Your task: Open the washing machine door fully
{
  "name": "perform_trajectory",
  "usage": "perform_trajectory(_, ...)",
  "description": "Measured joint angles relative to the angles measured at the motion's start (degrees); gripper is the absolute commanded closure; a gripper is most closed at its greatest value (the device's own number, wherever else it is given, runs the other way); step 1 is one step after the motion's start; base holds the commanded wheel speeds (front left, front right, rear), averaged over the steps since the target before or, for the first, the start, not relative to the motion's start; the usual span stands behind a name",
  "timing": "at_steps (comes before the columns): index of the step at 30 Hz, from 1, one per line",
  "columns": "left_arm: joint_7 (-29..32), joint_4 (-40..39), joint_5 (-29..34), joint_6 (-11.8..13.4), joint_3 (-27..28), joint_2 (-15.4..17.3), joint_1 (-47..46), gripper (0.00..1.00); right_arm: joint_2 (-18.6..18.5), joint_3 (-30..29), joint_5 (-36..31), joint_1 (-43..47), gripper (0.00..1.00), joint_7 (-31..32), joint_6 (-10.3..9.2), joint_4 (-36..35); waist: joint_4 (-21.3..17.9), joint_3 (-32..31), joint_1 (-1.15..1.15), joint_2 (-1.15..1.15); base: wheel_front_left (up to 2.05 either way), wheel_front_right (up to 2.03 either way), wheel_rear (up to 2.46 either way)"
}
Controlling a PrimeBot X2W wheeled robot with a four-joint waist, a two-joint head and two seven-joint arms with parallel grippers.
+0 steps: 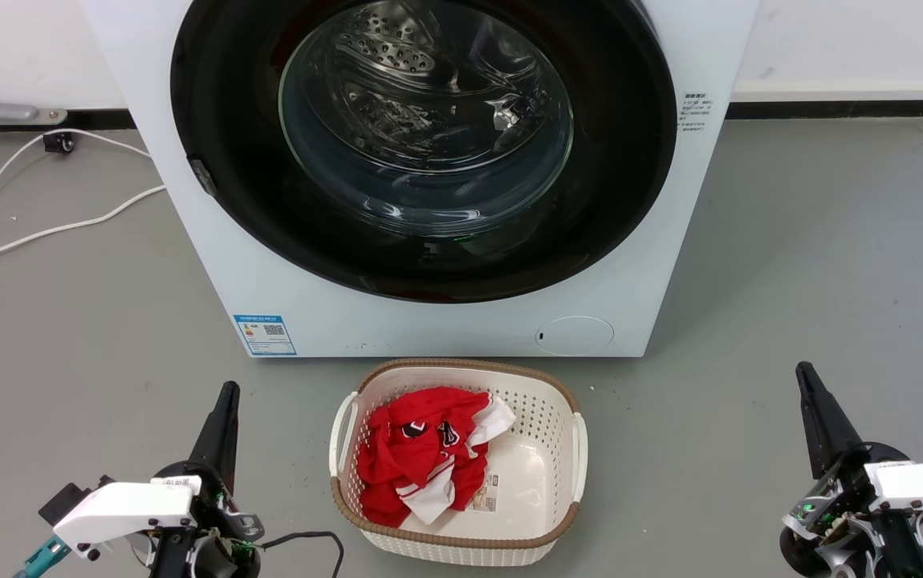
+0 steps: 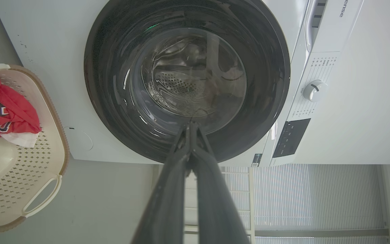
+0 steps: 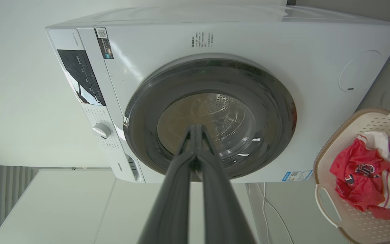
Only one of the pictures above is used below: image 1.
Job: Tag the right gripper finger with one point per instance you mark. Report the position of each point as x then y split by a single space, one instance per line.
840 433
816 433

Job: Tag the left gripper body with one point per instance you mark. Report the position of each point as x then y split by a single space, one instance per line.
217 554

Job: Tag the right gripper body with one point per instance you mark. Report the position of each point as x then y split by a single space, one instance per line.
831 522

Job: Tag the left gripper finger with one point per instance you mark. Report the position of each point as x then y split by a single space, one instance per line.
230 449
211 441

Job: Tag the round black glass washer door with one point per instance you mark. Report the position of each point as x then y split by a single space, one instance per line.
229 120

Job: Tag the white front-load washing machine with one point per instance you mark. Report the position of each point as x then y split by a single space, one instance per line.
213 273

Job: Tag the blue energy label sticker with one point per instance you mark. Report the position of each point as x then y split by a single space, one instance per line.
265 335

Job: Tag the red and white garment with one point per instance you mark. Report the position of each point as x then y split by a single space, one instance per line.
413 466

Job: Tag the small paper label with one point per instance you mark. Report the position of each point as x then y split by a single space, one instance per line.
483 494

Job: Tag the round white filter cover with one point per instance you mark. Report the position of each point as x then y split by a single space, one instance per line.
574 335

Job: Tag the white plastic laundry basket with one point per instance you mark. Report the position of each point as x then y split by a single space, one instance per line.
542 417

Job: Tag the small black plug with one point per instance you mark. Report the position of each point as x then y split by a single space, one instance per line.
58 143

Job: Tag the small printed text sticker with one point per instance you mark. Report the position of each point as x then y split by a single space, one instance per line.
696 112

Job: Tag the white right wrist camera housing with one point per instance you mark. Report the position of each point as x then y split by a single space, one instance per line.
919 486

